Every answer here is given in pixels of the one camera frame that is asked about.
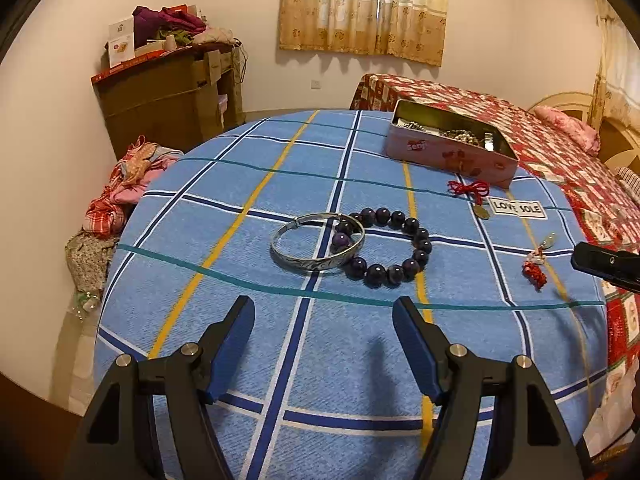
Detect olive green garment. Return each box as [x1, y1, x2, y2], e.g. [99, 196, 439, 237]
[155, 29, 194, 46]

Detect blue checked tablecloth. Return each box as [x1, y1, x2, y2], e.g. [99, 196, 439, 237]
[94, 109, 609, 480]

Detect dark cable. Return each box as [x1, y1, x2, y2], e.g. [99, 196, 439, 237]
[232, 40, 249, 84]

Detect pink pillow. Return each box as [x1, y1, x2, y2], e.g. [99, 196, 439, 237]
[529, 105, 601, 157]

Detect brown wooden cabinet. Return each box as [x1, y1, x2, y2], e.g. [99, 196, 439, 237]
[91, 42, 246, 154]

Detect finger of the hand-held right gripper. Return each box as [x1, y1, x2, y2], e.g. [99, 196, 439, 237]
[571, 241, 640, 294]

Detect pale pink garment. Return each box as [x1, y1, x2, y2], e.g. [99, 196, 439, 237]
[192, 27, 236, 46]

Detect dark purple bead bracelet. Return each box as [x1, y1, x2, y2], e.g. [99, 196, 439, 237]
[331, 206, 433, 290]

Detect pile of pink clothes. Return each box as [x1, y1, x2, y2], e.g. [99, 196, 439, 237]
[85, 135, 184, 239]

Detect red flat box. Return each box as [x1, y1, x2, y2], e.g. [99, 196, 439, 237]
[91, 50, 166, 85]

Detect purple garment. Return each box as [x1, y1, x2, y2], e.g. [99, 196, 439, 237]
[132, 6, 164, 44]

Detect cream wooden headboard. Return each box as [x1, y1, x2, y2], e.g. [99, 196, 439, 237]
[530, 91, 640, 166]

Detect jade pendant with red tassel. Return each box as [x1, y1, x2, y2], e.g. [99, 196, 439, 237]
[521, 231, 559, 292]

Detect narrow yellow patterned curtain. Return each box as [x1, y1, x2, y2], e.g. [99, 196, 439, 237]
[590, 0, 640, 131]

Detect gold bead chain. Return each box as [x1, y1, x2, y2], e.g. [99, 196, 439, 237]
[440, 129, 485, 147]

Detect gold pendant on red cord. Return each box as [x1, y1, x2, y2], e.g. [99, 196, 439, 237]
[446, 180, 494, 221]

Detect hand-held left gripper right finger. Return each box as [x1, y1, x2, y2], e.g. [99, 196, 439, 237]
[392, 296, 586, 480]

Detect wide yellow patterned curtain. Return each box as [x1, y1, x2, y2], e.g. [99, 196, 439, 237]
[279, 0, 450, 68]

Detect silver engraved bangle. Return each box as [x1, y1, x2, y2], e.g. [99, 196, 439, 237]
[270, 213, 366, 274]

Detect floral patterned cloth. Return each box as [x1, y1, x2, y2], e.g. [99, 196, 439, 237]
[65, 230, 119, 294]

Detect white upright box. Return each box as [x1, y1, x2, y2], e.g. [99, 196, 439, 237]
[107, 16, 137, 69]

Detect white cloth label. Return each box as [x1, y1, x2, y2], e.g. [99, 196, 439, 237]
[490, 197, 547, 221]

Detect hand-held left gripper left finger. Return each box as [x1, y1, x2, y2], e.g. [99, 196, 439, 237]
[65, 295, 257, 480]

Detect clear plastic bag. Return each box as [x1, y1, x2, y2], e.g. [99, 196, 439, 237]
[70, 290, 104, 319]

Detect striped pillow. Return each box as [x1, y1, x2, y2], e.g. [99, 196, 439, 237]
[615, 166, 640, 191]

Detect pink tin box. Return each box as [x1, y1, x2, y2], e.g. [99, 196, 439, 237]
[384, 99, 520, 190]

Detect magenta garment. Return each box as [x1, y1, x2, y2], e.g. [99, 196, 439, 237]
[160, 8, 207, 34]

